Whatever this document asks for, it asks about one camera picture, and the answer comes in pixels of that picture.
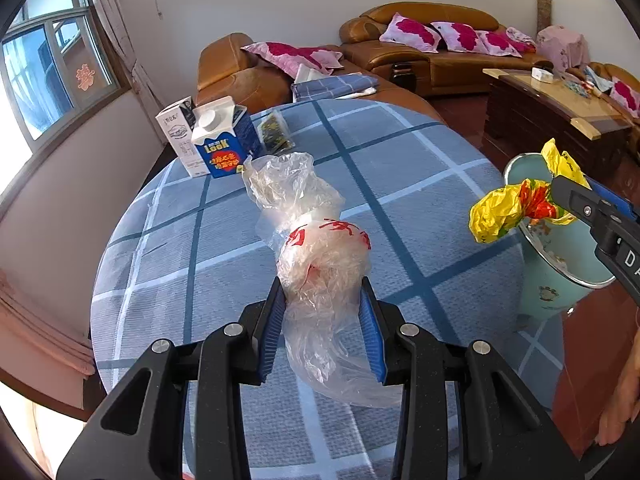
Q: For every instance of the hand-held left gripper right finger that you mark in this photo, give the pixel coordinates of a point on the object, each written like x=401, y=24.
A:
x=374, y=345

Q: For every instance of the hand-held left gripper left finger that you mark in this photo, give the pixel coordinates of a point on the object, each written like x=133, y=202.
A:
x=270, y=340

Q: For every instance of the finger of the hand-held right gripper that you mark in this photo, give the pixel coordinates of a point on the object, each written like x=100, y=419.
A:
x=585, y=207
x=617, y=204

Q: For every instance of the mint green metal bin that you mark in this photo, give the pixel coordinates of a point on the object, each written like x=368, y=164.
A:
x=545, y=270

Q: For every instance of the yellow snack wrapper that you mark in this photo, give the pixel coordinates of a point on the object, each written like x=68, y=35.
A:
x=500, y=210

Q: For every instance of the clear plastic bag red print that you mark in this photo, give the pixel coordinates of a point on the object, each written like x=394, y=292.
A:
x=325, y=260

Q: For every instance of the person's right hand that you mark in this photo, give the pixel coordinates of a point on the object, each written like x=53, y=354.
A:
x=622, y=400

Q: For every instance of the dark wooden coffee table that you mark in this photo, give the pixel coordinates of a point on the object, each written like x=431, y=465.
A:
x=530, y=120

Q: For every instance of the pink floral pillow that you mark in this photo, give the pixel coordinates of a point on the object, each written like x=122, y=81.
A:
x=295, y=57
x=410, y=32
x=460, y=37
x=500, y=43
x=627, y=97

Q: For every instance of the pile of wrapped candies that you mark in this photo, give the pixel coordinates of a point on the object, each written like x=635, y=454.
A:
x=577, y=89

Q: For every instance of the light blue cloth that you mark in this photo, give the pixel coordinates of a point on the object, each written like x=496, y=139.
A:
x=597, y=79

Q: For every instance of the small brown leather sofa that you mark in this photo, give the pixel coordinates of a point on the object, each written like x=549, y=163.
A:
x=607, y=72

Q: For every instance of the white tissue box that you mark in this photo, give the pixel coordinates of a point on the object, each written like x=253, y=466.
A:
x=542, y=74

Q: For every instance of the pink cloth cover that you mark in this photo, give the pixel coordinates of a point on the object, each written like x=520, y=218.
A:
x=562, y=47

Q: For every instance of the pink floral blanket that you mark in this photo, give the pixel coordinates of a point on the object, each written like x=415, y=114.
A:
x=521, y=37

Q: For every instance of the long brown leather sofa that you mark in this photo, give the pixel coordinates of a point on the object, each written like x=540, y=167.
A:
x=450, y=72

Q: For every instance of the rolled brown mat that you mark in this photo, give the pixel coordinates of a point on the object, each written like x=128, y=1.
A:
x=543, y=12

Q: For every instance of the blue drink carton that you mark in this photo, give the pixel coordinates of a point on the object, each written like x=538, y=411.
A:
x=225, y=145

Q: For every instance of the dark snack packet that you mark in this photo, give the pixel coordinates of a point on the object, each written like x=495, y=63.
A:
x=275, y=132

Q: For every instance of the white milk carton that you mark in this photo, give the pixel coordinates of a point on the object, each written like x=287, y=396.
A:
x=175, y=135

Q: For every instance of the pink gathered curtain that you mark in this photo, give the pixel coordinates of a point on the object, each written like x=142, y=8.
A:
x=40, y=330

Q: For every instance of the folded blue checked sheet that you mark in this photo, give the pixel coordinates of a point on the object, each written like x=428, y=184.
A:
x=335, y=86

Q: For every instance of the brown leather armchair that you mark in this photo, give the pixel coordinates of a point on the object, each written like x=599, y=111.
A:
x=230, y=75

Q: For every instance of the white folded cloth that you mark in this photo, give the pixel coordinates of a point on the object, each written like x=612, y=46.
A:
x=307, y=74

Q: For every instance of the red paper window decoration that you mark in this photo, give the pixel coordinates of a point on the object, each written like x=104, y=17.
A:
x=86, y=77

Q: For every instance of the window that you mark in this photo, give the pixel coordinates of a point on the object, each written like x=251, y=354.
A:
x=45, y=70

